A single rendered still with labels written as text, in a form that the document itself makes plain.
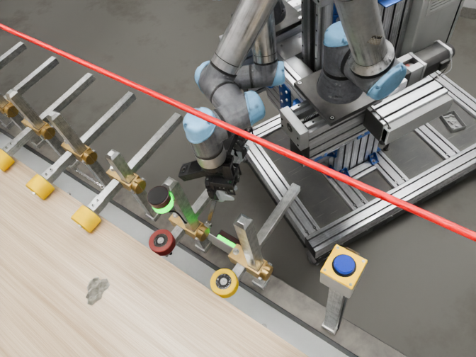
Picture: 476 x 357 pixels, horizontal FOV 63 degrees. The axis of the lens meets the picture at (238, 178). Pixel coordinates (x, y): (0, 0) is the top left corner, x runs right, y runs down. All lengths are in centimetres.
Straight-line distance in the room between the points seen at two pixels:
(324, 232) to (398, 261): 44
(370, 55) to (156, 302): 89
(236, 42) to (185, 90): 208
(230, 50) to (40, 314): 95
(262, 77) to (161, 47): 227
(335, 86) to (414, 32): 45
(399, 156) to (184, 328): 152
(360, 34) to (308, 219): 120
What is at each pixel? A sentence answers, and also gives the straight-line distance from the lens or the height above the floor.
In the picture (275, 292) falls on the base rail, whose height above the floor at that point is 70.
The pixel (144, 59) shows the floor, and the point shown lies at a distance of 341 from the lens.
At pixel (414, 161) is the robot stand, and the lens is 225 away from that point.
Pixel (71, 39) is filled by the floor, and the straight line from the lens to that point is 400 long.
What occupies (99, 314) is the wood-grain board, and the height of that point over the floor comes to 90.
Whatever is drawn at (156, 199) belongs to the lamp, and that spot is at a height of 114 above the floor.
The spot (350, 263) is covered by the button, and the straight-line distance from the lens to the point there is 82.
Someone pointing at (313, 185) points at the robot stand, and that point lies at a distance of 210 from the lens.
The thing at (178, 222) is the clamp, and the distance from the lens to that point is 132.
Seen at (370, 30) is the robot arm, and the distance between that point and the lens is 98.
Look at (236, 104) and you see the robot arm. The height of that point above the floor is 135.
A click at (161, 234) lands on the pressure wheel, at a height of 90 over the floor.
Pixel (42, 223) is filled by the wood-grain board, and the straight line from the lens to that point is 151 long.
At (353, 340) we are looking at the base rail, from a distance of 132.
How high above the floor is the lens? 199
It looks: 56 degrees down
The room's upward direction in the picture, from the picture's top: 15 degrees counter-clockwise
